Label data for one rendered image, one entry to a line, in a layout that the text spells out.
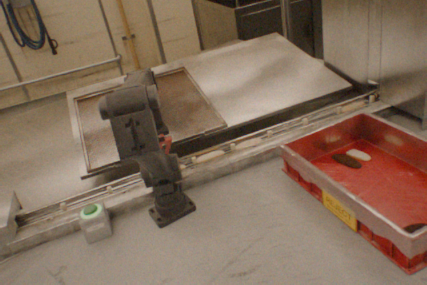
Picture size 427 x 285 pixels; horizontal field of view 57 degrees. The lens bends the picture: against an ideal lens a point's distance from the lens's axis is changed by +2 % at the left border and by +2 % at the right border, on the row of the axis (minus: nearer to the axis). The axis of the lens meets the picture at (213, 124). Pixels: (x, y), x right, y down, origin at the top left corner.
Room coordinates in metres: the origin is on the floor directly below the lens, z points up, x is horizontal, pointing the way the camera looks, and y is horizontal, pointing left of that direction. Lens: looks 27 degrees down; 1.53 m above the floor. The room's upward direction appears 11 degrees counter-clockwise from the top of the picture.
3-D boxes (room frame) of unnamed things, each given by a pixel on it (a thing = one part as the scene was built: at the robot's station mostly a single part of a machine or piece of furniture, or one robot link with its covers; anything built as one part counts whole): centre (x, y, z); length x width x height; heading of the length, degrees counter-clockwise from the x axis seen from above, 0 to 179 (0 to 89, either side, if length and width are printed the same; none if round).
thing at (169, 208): (0.89, 0.16, 0.86); 0.12 x 0.09 x 0.08; 116
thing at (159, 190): (0.92, 0.17, 0.94); 0.09 x 0.05 x 0.10; 4
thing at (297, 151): (0.81, -0.40, 0.87); 0.49 x 0.34 x 0.10; 19
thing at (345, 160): (0.96, -0.37, 0.83); 0.10 x 0.04 x 0.01; 31
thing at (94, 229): (0.87, 0.38, 0.84); 0.08 x 0.08 x 0.11; 15
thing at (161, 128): (1.06, 0.18, 1.04); 0.10 x 0.07 x 0.07; 15
